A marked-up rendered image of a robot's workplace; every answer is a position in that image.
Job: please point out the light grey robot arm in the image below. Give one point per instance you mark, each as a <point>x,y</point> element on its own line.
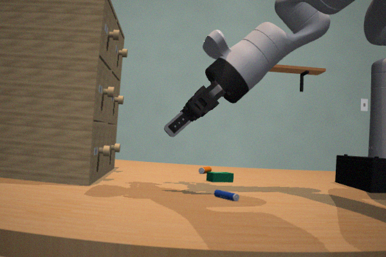
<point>266,45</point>

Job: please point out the green battery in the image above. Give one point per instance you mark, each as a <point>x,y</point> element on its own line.
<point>220,177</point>

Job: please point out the wooden chest of drawers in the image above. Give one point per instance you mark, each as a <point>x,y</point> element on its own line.
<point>49,55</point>

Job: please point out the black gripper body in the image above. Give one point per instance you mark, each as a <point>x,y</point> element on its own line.
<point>228,78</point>

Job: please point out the blue battery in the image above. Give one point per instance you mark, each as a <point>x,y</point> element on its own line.
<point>226,195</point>

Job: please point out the orange battery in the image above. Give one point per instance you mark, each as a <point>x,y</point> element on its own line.
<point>205,169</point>

